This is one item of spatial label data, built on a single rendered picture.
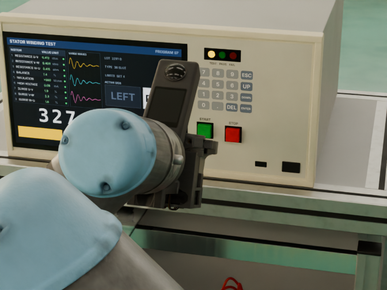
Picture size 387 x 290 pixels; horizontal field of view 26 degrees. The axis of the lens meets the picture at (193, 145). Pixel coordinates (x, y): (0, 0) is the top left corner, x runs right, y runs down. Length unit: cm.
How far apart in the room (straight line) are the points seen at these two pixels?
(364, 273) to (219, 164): 24
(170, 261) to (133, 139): 68
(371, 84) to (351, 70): 28
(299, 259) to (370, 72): 424
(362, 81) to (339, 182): 402
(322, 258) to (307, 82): 23
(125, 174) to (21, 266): 37
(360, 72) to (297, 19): 419
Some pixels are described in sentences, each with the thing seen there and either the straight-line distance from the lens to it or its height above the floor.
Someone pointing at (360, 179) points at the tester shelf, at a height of 111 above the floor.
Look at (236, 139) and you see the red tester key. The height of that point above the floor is 118.
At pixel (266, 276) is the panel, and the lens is 133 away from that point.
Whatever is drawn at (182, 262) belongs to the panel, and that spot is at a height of 90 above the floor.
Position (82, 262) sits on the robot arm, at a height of 142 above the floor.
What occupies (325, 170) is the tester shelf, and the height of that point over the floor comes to 111.
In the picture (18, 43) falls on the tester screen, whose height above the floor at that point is 128.
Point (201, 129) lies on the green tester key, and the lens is 110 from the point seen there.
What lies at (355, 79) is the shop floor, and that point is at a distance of 518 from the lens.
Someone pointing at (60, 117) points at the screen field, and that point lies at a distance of 117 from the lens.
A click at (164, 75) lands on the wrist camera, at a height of 131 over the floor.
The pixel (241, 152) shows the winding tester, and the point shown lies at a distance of 111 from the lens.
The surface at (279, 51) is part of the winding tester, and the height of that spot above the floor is 130.
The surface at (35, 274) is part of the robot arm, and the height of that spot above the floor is 142.
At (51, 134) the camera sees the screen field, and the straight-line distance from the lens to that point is 118.
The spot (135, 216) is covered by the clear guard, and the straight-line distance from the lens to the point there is 114.
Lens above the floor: 159
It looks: 23 degrees down
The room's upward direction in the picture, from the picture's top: straight up
